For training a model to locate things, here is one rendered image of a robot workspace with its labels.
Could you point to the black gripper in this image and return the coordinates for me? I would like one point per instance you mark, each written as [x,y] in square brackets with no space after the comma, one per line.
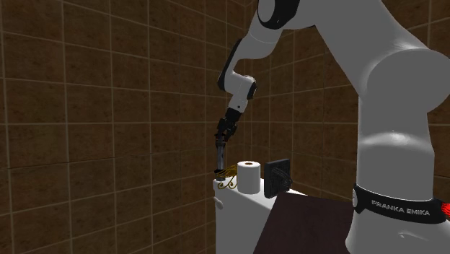
[229,119]

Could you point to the black square grille box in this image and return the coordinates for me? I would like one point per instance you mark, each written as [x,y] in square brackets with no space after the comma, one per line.
[274,179]

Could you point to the white toilet paper roll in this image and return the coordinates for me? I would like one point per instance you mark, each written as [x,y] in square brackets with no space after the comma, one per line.
[249,179]

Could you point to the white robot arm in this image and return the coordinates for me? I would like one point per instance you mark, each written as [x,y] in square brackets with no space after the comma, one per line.
[386,105]

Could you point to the dark maroon robot stand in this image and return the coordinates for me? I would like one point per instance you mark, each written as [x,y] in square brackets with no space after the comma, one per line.
[302,225]

